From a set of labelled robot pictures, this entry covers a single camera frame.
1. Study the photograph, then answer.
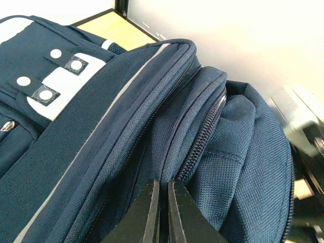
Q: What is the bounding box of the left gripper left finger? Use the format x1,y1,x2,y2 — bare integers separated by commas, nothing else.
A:
102,180,160,243

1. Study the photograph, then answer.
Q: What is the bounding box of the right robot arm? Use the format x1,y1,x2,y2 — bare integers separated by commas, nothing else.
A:
268,86,323,242

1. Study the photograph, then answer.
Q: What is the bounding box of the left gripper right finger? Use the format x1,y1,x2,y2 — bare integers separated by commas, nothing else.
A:
168,180,227,243

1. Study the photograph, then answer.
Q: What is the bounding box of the navy blue backpack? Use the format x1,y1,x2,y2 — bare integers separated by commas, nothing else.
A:
1,15,294,242

